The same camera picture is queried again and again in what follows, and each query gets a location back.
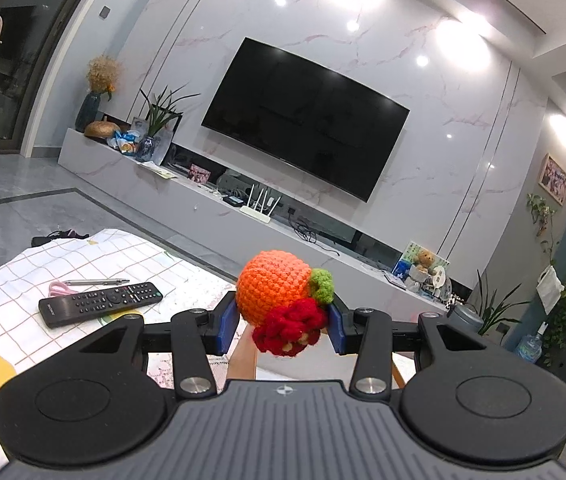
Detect blue snack packets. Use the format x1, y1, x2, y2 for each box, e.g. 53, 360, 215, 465
108, 129, 143, 155

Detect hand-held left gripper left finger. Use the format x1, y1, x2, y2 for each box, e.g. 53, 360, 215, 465
70, 292, 240, 402

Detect teddy bear in white pot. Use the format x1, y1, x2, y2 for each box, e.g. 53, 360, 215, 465
409, 249, 436, 291

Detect black wall television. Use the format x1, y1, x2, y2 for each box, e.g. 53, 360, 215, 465
201, 36, 411, 203

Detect silver pen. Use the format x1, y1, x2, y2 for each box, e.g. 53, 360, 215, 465
63, 276, 130, 287

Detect trailing vine plant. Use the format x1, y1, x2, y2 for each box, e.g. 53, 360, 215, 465
527, 192, 562, 266

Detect large water bottle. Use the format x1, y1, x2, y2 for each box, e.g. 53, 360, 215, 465
515, 334, 544, 364

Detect pink scissors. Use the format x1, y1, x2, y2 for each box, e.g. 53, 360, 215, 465
49, 281, 84, 297

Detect yellow-green booklet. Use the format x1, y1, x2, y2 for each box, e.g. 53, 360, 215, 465
140, 160, 178, 180

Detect green printed card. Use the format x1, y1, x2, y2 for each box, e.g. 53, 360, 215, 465
397, 241, 451, 286

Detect white checked tablecloth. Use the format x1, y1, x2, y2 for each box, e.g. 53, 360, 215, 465
0, 228, 244, 476

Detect blue vase with dried flowers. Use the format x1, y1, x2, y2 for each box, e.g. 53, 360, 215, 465
75, 55, 124, 134

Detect framed photo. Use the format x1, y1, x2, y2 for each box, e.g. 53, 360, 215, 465
130, 115, 184, 166

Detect orange cardboard box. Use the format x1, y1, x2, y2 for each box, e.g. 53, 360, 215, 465
227, 325, 408, 391

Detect brown round ornament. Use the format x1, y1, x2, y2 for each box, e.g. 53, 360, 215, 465
84, 116, 120, 140

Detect green plant in glass vase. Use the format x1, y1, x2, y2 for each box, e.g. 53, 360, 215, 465
135, 85, 202, 164

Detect long-leaved potted plant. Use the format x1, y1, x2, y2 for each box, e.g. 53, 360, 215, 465
470, 270, 529, 337

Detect marble television cabinet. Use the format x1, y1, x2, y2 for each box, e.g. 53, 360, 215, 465
58, 127, 468, 321

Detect wooden framed wall picture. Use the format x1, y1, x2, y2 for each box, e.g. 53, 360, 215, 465
539, 154, 566, 207

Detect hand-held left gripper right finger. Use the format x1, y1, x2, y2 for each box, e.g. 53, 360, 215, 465
327, 300, 506, 399

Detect white router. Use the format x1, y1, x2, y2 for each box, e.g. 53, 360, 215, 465
240, 184, 284, 219

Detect black cable bundle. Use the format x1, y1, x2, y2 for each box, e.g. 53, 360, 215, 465
290, 215, 342, 259

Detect white hanging bag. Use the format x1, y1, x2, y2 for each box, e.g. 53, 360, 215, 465
535, 265, 566, 311

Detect crochet orange with red flower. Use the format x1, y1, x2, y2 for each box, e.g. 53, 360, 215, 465
235, 250, 336, 359

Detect black remote control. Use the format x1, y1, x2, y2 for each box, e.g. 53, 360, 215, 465
38, 281, 164, 330

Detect grey trash bin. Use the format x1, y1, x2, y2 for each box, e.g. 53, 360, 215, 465
447, 304, 486, 336

